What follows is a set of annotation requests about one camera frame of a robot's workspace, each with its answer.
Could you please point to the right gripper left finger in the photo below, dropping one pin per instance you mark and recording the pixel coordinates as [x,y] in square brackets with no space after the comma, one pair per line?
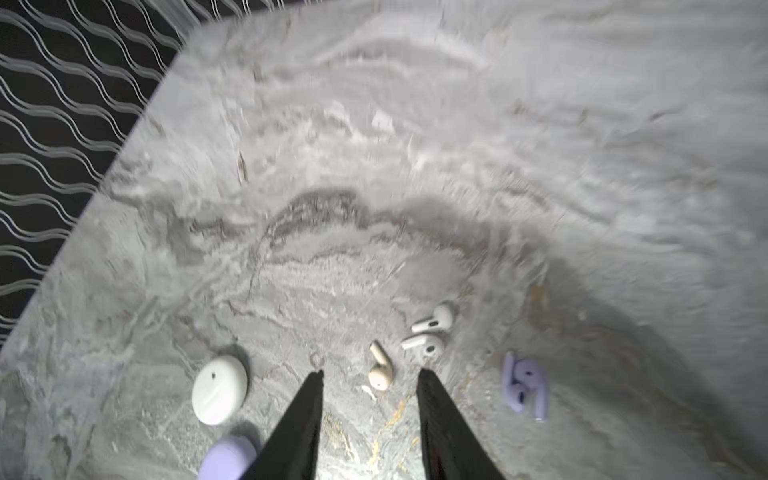
[291,452]

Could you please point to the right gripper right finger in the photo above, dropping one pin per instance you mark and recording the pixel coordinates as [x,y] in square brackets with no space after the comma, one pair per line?
[449,448]

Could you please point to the beige earbud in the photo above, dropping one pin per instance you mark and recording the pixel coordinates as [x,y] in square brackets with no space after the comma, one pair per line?
[381,375]

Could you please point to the purple round charging case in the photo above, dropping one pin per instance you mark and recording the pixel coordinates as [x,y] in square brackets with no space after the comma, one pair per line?
[227,459]

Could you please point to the white round charging case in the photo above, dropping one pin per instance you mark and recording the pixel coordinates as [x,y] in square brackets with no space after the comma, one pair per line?
[219,390]

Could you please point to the purple earbud left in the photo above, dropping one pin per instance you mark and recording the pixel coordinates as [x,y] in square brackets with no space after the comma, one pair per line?
[514,392]

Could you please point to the purple earbud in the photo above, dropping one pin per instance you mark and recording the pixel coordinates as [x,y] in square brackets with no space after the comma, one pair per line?
[514,392]
[533,388]

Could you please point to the white earbud lower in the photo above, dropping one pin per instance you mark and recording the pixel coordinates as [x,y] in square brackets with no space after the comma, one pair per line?
[426,345]

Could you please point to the white earbud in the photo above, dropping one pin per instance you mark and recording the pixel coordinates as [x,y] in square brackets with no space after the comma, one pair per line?
[426,345]
[441,319]

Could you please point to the purple earbud right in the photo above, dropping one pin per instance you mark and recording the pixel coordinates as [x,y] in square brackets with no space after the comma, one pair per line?
[533,388]

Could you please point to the white earbud upper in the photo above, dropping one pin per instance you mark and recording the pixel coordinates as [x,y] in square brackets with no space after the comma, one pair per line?
[441,319]

